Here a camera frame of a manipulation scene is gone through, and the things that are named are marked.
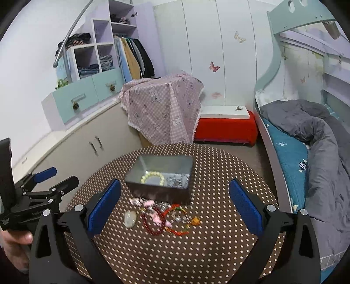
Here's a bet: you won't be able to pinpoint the dark metal jewelry box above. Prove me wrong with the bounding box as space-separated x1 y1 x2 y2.
125 154 194 205

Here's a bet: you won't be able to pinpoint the person's left hand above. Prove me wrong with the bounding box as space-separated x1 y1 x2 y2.
1 230 33 273

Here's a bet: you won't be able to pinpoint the white wardrobe doors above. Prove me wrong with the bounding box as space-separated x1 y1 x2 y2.
154 0 275 109

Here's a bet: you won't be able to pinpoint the green plant decoration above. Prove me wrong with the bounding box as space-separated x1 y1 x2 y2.
55 79 69 90

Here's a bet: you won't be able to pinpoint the blue patterned bed sheet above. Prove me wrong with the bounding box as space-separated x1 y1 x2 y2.
263 118 309 212

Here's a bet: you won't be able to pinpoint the mint drawer shelf unit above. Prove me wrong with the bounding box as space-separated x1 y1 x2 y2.
42 1 136 131

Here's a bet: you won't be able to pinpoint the teal bunk bed frame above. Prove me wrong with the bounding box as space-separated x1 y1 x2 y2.
254 1 349 212

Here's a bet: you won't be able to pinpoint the orange red bead bracelet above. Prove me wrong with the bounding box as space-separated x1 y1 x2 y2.
163 203 202 236

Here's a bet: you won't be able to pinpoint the folded dark clothes pile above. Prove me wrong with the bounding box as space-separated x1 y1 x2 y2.
65 33 91 49

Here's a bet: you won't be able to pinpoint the metal stair handrail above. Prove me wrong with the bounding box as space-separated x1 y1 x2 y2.
53 0 93 68

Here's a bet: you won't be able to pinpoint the pink bear patterned cloth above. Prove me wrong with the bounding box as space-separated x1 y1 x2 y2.
119 73 204 145

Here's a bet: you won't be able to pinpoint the grey duvet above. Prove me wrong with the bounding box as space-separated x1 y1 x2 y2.
260 99 349 270

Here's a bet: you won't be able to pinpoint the beige low cabinet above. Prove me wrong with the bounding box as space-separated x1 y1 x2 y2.
12 102 141 191

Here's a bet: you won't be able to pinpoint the hanging clothes row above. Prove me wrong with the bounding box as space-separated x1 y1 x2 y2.
113 35 155 83

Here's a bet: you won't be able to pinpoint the brown polka dot tablecloth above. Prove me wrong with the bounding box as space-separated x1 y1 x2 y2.
71 144 278 283

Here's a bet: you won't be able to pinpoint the white jade pendant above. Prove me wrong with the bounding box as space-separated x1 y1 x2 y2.
123 211 138 228

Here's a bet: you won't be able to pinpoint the cream bead bracelet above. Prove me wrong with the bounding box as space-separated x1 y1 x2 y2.
140 170 167 187

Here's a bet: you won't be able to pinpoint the dark red bead bracelet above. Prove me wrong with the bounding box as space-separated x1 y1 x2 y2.
140 205 167 236

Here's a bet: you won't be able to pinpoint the red storage box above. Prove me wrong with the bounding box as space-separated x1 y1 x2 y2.
194 111 258 146

